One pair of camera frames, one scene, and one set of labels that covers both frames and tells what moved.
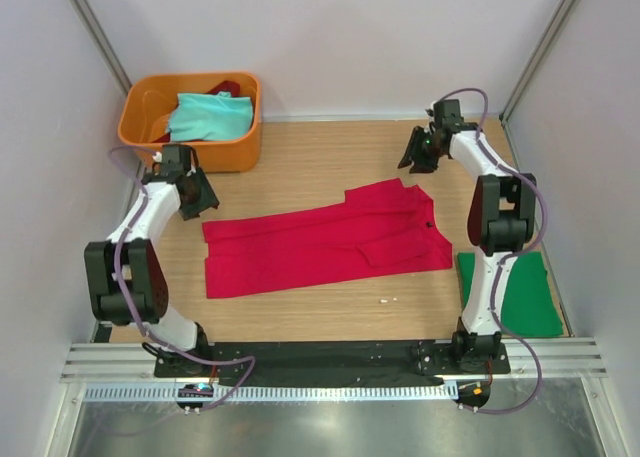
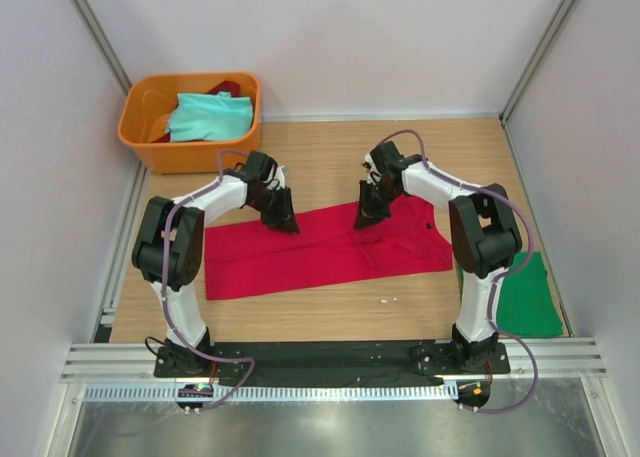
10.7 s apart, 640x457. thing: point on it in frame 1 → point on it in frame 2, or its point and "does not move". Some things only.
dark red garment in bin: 230,86 does not move
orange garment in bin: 161,127 does not move
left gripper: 206,200 → 284,218
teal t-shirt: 211,117 does not move
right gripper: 411,154 → 368,214
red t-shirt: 378,229 does not move
